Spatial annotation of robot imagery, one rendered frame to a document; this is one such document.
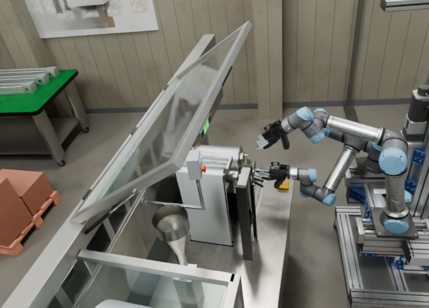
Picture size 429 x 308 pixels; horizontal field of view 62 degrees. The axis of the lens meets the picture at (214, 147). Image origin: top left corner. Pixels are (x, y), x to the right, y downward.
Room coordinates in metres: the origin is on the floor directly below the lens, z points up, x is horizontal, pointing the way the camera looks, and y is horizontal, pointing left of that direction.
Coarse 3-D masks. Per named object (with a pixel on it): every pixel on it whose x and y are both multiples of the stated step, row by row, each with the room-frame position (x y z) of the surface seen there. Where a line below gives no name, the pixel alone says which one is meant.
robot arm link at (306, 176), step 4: (300, 168) 1.56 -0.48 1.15; (304, 168) 1.56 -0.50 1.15; (308, 168) 1.55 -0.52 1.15; (300, 172) 1.53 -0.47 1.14; (304, 172) 1.53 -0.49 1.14; (308, 172) 1.52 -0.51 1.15; (312, 172) 1.52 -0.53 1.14; (316, 172) 1.52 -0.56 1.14; (300, 176) 1.52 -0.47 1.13; (304, 176) 1.51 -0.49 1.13; (308, 176) 1.51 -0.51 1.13; (312, 176) 1.50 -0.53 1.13; (316, 176) 1.50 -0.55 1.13; (300, 180) 1.54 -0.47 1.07; (304, 180) 1.51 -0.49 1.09; (308, 180) 1.50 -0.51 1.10; (312, 180) 1.50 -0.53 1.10; (316, 180) 1.50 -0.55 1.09; (308, 184) 1.50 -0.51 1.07
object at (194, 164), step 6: (192, 150) 1.13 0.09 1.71; (198, 150) 1.13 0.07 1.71; (192, 156) 1.10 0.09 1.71; (198, 156) 1.09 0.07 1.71; (186, 162) 1.08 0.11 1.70; (192, 162) 1.07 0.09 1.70; (198, 162) 1.07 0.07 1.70; (192, 168) 1.07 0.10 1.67; (198, 168) 1.07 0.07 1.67; (204, 168) 1.09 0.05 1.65; (192, 174) 1.07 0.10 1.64; (198, 174) 1.07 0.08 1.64
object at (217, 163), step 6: (204, 156) 1.42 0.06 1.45; (210, 156) 1.41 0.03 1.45; (216, 156) 1.40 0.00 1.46; (204, 162) 1.38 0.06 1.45; (210, 162) 1.37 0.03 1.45; (216, 162) 1.36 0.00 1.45; (222, 162) 1.35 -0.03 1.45; (228, 162) 1.34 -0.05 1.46; (210, 168) 1.34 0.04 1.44; (216, 168) 1.32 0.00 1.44; (222, 168) 1.31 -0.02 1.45; (228, 168) 1.30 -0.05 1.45
